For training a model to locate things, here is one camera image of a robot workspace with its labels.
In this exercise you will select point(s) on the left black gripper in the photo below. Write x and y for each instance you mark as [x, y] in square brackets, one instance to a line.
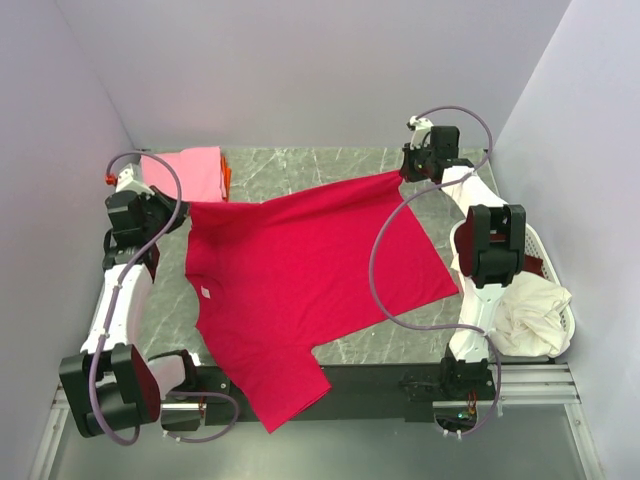
[167, 203]

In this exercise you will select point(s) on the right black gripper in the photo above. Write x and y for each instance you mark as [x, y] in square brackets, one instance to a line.
[409, 155]

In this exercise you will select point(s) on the crimson red t-shirt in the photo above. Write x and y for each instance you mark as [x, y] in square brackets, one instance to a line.
[276, 279]

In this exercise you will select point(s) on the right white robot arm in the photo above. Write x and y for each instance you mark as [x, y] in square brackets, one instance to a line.
[488, 245]

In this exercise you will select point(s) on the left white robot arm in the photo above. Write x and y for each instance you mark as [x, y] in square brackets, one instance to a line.
[109, 382]

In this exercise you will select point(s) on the folded pink t-shirt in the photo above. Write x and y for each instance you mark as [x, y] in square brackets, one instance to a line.
[198, 169]

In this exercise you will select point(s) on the dark maroon t-shirt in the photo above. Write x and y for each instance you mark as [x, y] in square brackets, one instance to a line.
[534, 257]

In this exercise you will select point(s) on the folded orange t-shirt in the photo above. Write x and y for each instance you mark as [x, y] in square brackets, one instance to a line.
[226, 174]

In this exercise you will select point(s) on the white laundry basket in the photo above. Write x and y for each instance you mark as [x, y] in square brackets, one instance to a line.
[551, 275]

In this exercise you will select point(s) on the cream white t-shirt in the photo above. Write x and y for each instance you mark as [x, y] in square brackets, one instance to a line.
[523, 319]

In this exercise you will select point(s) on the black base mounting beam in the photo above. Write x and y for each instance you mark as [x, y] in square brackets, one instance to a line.
[188, 414]

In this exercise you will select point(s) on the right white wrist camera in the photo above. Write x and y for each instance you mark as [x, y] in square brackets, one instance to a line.
[421, 128]

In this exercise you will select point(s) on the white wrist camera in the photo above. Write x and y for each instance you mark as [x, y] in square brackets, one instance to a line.
[421, 128]
[129, 178]

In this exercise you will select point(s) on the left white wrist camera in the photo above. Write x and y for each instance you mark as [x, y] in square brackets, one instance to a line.
[129, 178]

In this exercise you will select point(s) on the aluminium frame rail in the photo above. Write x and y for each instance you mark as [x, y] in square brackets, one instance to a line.
[530, 390]

